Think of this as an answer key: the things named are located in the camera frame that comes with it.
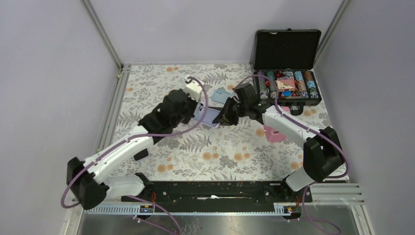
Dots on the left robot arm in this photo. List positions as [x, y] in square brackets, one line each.
[89, 180]

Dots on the playing cards deck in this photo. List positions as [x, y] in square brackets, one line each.
[286, 85]

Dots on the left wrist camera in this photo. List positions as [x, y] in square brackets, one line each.
[193, 87]

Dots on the black poker chip case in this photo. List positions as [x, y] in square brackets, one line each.
[285, 54]

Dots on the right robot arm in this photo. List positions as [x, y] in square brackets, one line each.
[322, 153]

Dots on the black phone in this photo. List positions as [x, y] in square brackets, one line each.
[216, 108]

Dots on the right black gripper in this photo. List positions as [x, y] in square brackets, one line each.
[225, 115]

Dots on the light blue phone case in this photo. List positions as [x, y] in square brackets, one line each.
[221, 96]

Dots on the floral tablecloth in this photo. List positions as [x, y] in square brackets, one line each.
[226, 153]

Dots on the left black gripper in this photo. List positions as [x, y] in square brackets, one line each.
[194, 105]

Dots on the pink box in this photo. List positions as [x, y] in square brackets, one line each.
[274, 134]

